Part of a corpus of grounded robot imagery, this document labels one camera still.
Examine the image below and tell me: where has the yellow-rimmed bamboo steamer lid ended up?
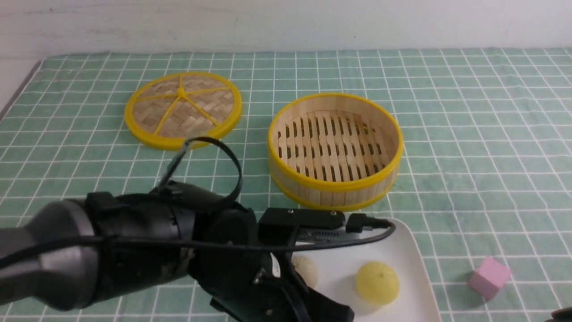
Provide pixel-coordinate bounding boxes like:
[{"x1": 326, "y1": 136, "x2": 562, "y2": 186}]
[{"x1": 123, "y1": 72, "x2": 243, "y2": 151}]

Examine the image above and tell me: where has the white square plate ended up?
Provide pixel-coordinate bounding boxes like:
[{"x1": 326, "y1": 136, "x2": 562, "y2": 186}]
[{"x1": 294, "y1": 219, "x2": 441, "y2": 322}]

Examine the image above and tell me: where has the yellow steamed bun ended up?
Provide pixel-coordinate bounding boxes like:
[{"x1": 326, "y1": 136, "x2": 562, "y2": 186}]
[{"x1": 355, "y1": 261, "x2": 400, "y2": 306}]

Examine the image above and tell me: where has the white steamed bun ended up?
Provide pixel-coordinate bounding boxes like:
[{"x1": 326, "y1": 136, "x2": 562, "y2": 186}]
[{"x1": 291, "y1": 255, "x2": 319, "y2": 288}]

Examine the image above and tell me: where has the green checkered tablecloth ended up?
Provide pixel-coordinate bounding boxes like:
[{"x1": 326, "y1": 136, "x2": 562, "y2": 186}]
[{"x1": 0, "y1": 48, "x2": 572, "y2": 322}]

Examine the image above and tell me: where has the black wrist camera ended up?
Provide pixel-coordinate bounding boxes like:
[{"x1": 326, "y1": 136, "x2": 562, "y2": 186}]
[{"x1": 258, "y1": 208, "x2": 346, "y2": 246}]

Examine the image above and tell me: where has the pink cube block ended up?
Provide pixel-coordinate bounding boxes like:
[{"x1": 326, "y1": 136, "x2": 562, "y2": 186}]
[{"x1": 467, "y1": 257, "x2": 512, "y2": 301}]

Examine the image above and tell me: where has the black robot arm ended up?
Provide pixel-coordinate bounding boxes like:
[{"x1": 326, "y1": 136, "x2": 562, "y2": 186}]
[{"x1": 1, "y1": 182, "x2": 355, "y2": 322}]

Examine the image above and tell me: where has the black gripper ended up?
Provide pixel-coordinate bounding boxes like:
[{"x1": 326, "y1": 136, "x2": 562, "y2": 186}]
[{"x1": 188, "y1": 209, "x2": 355, "y2": 322}]

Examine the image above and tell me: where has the black cable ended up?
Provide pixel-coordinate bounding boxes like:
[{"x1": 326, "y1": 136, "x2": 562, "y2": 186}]
[{"x1": 0, "y1": 137, "x2": 396, "y2": 269}]

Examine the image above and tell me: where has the yellow-rimmed bamboo steamer basket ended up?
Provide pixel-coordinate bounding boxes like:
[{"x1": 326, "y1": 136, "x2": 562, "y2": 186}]
[{"x1": 267, "y1": 93, "x2": 404, "y2": 212}]

